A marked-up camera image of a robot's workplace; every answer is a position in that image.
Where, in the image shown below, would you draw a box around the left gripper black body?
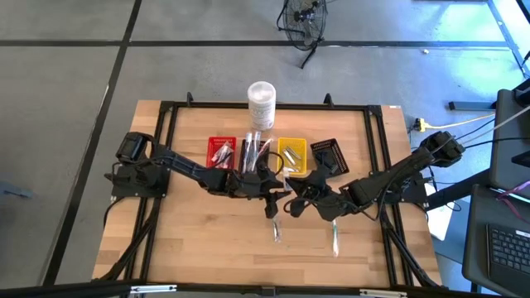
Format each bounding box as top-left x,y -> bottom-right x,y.
226,165 -> 291,199

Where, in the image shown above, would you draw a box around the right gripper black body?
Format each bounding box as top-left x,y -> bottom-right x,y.
289,169 -> 332,206

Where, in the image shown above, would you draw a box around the black plastic mesh basket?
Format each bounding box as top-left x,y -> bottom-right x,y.
238,138 -> 270,175
309,137 -> 350,178

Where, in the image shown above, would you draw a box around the wrapped green travel toothbrush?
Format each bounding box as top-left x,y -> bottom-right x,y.
330,219 -> 341,258

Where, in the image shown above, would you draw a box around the yellow plastic mesh basket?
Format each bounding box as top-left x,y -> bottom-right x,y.
276,137 -> 308,176

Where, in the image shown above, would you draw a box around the red plastic mesh basket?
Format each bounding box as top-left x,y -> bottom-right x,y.
205,136 -> 238,170

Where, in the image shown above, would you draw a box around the white wipes canister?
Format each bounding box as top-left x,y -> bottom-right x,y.
247,80 -> 277,132

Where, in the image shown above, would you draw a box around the black gantry leg struts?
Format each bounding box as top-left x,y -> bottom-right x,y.
97,197 -> 165,282
378,202 -> 442,289

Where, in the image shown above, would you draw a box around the dark grey desk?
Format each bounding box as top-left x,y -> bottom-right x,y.
462,184 -> 530,296

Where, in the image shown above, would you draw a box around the black floor fan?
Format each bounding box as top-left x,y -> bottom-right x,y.
276,0 -> 329,70

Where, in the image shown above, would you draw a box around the black desk foot bar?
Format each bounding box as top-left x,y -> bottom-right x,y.
449,100 -> 497,112

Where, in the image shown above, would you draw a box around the black gantry cross bar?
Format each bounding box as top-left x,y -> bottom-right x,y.
0,280 -> 530,298

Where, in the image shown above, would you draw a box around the black keyboard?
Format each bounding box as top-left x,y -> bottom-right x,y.
486,223 -> 530,286

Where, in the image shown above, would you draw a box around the grey flat floor object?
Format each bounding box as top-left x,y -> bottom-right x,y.
0,184 -> 34,200

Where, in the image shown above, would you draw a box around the black aluminium table frame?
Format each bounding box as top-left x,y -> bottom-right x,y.
123,100 -> 415,289

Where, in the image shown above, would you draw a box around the silver aluminium bracket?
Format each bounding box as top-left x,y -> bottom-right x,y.
359,288 -> 407,298
128,284 -> 178,296

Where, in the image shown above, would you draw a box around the yellow extension cable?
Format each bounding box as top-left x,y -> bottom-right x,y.
425,112 -> 497,130

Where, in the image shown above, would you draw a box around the black power cable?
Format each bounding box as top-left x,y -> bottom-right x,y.
463,135 -> 530,149
455,118 -> 497,142

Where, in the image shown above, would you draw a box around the purple cable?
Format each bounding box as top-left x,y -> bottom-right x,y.
495,180 -> 530,225

